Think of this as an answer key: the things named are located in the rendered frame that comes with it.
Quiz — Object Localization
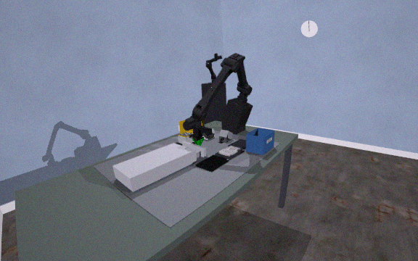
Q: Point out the yellow open-top bin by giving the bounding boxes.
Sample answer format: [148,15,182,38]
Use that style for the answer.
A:
[179,120,205,134]

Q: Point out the blue open-top bin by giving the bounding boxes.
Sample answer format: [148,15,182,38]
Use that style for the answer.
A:
[246,128,274,155]

